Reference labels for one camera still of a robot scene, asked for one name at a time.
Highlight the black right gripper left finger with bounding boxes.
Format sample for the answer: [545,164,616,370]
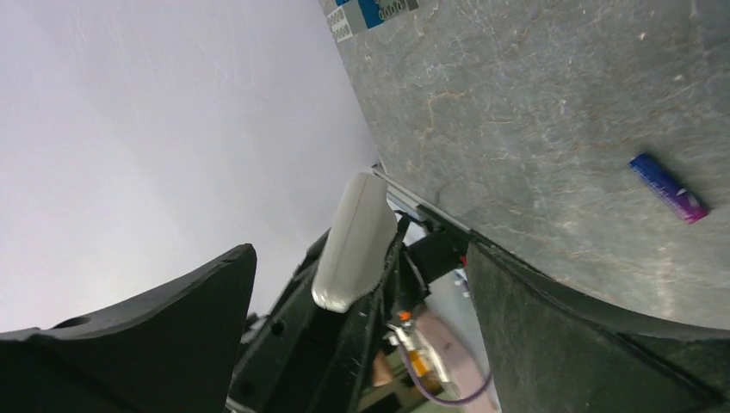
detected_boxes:
[1,244,257,412]

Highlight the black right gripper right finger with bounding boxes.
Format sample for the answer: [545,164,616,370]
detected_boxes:
[467,242,729,412]

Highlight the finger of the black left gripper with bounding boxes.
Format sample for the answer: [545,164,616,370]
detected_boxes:
[227,232,329,412]
[325,215,411,412]

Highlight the white remote control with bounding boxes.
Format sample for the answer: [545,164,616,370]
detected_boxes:
[311,173,397,313]

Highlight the purple blue AAA battery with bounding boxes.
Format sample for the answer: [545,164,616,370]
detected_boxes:
[628,152,710,225]

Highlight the light grey toy brick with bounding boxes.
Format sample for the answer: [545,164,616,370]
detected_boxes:
[326,1,368,43]

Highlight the blue toy brick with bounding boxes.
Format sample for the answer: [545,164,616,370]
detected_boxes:
[335,0,384,29]

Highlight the dark grey studded baseplate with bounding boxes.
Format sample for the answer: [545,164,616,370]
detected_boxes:
[374,0,419,22]

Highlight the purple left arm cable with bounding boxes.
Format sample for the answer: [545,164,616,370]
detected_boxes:
[397,342,492,408]

